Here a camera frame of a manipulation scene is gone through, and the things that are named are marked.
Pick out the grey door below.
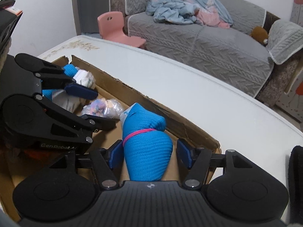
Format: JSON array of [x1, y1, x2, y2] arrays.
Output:
[[70, 0, 112, 35]]

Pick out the black bag red label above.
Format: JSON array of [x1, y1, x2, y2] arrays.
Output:
[[0, 0, 24, 55]]

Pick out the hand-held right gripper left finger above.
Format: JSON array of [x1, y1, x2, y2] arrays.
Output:
[[50, 140, 124, 190]]

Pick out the black knitted cloth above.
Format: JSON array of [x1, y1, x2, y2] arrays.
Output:
[[289, 145, 303, 218]]

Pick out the brown plush toy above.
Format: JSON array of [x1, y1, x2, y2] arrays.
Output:
[[251, 26, 269, 46]]

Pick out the blue grey sock roll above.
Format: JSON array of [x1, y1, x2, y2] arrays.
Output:
[[42, 89, 81, 113]]

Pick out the blue white sock roll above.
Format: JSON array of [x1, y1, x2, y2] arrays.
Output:
[[63, 64, 96, 88]]

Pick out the grey sofa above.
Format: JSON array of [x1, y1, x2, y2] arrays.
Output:
[[109, 0, 303, 107]]

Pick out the light blue pink blanket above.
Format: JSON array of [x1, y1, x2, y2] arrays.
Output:
[[145, 0, 233, 29]]

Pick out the pink plastic child chair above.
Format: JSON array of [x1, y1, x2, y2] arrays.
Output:
[[98, 11, 147, 49]]

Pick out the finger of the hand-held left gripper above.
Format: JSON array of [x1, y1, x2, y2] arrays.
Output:
[[15, 53, 98, 100], [35, 95, 116, 145]]

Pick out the white cabinet floral stickers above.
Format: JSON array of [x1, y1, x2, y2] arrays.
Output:
[[277, 0, 303, 133]]

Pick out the shallow cardboard box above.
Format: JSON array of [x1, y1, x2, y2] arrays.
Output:
[[0, 55, 222, 223]]

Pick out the blue sock roll pink band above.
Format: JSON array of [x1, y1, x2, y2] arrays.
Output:
[[119, 103, 173, 182]]

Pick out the clear plastic bag bundle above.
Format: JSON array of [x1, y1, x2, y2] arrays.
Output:
[[82, 99, 125, 119]]

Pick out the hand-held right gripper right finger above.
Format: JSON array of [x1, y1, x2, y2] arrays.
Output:
[[177, 139, 252, 190]]

